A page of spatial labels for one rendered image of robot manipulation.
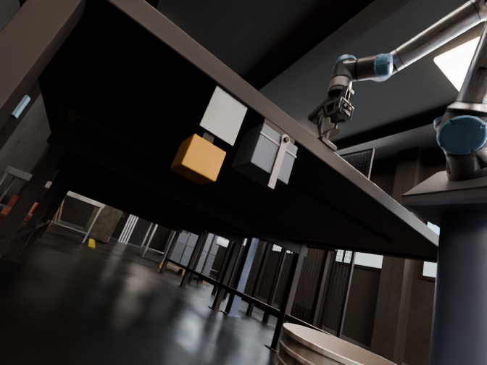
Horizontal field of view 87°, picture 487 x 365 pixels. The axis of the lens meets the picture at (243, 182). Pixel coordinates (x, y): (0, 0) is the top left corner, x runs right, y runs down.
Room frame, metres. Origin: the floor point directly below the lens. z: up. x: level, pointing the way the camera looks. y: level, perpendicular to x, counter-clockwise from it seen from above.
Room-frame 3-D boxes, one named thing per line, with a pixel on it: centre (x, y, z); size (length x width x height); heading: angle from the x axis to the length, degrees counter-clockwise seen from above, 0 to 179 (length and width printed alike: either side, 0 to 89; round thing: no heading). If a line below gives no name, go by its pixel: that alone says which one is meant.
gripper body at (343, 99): (0.75, -0.22, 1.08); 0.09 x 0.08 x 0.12; 29
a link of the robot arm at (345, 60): (0.75, -0.22, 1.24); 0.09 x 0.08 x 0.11; 52
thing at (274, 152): (0.67, -0.04, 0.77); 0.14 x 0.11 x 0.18; 119
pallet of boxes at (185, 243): (6.38, 0.65, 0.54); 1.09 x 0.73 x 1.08; 103
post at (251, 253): (3.12, -0.33, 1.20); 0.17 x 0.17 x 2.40; 29
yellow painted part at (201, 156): (0.58, 0.12, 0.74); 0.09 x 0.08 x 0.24; 119
